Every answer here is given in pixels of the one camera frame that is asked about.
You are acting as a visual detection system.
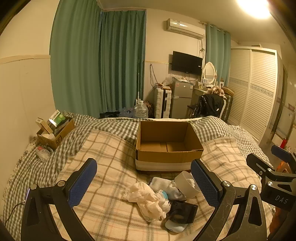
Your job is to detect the thin white pole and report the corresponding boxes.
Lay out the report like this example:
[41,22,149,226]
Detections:
[136,59,140,102]

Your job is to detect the wide green curtain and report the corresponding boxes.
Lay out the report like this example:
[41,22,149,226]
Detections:
[50,0,102,116]

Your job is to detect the green corner curtain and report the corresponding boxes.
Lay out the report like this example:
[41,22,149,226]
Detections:
[99,10,147,118]

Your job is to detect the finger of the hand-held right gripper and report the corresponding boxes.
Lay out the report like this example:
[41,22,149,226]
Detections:
[246,153,296,184]
[271,145,296,173]

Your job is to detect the pale blue case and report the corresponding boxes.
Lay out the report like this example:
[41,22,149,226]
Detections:
[165,218,189,233]

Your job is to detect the white air conditioner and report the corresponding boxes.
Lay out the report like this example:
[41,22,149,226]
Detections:
[165,19,206,39]

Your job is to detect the narrow green curtain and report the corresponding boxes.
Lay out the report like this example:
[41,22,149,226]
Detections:
[205,23,232,87]

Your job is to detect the white cloth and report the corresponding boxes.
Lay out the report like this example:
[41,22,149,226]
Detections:
[126,182,170,222]

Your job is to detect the dark chair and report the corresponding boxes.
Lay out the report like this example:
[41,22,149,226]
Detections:
[186,93,226,121]

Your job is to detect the dark hard suitcase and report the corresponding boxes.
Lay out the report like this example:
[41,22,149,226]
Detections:
[222,90,234,121]

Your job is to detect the clear plastic bottle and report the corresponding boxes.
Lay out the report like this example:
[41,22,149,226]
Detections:
[36,147,53,162]

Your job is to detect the small cluttered cardboard box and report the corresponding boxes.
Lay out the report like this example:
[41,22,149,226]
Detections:
[36,117,76,151]

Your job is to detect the large clear water jug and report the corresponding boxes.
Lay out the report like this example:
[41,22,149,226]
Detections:
[134,100,149,119]

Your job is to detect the dark patterned bag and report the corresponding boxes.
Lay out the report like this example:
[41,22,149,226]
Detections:
[146,102,155,118]

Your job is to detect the hanging wall cables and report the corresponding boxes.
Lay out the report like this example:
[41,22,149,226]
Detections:
[149,64,160,85]

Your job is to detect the white louvred wardrobe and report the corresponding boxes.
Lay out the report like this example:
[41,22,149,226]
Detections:
[225,46,278,146]

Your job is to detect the fluffy brown item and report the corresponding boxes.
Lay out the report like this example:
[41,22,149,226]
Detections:
[209,86,226,97]

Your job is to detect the clear plastic bag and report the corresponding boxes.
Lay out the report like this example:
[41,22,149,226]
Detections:
[162,75,174,87]

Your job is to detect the beige plaid blanket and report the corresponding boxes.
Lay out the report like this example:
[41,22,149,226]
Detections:
[50,130,275,241]

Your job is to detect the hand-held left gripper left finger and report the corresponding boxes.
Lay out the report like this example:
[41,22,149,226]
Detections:
[21,158,98,241]

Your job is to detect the green and white carton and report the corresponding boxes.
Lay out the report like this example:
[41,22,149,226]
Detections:
[47,110,66,130]

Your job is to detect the white hard suitcase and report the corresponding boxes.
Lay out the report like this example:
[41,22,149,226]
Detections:
[154,88,172,118]

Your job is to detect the white wide tape roll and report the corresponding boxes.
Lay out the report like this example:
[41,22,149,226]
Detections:
[174,171,201,199]

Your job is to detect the black jacket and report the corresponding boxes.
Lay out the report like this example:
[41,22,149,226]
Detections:
[193,93,225,118]

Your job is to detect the white oval vanity mirror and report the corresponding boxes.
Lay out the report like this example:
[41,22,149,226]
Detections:
[202,62,218,85]

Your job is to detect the green checked duvet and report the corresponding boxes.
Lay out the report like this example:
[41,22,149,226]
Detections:
[0,112,278,232]

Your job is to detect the white sock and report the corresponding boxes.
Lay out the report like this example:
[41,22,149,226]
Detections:
[149,177,176,193]
[162,185,188,201]

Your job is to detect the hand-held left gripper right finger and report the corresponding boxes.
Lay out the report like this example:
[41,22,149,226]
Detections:
[191,159,271,241]

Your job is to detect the silver small fridge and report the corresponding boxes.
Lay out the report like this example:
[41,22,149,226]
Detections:
[170,81,194,118]

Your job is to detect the black glossy case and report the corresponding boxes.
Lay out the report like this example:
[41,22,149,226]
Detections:
[170,200,199,225]

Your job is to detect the black wall television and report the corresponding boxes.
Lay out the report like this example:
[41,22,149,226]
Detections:
[171,51,203,76]

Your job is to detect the bright ceiling lamp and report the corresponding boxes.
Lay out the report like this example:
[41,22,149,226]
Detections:
[236,0,271,19]

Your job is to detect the blue plastic bag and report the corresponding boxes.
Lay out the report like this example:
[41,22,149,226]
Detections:
[120,108,136,119]

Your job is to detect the black floor bag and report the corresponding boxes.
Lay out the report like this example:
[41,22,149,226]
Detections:
[99,112,121,119]

